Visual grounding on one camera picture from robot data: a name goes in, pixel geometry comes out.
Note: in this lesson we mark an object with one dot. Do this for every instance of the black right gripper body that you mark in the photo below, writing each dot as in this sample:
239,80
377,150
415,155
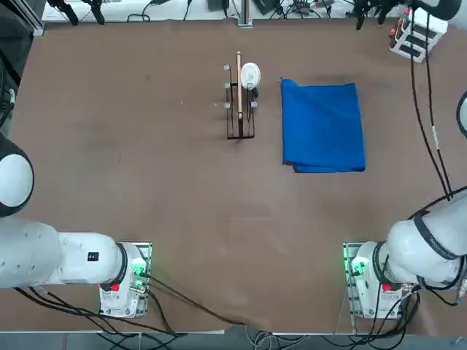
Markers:
381,3

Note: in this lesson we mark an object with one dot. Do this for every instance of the blue towel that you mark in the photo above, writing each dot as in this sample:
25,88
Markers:
323,127

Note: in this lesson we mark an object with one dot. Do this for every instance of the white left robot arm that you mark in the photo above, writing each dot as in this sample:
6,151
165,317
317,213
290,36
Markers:
73,255

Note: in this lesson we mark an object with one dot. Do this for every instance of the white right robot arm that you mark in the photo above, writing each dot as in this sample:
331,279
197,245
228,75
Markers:
419,248

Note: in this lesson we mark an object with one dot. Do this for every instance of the aluminium corner profile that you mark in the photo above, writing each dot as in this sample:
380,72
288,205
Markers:
36,27

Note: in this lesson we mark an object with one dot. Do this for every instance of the white power strip stack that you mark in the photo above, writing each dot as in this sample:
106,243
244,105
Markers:
438,27

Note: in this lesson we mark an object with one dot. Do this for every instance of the power strip with red switches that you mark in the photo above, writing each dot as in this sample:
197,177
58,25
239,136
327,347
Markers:
300,5

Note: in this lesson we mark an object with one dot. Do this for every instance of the aluminium camera post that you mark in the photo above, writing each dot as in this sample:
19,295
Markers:
244,14

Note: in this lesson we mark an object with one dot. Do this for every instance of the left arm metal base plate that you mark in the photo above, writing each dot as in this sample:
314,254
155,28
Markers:
146,246

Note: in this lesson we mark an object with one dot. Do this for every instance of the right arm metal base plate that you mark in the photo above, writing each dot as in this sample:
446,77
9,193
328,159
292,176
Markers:
352,310

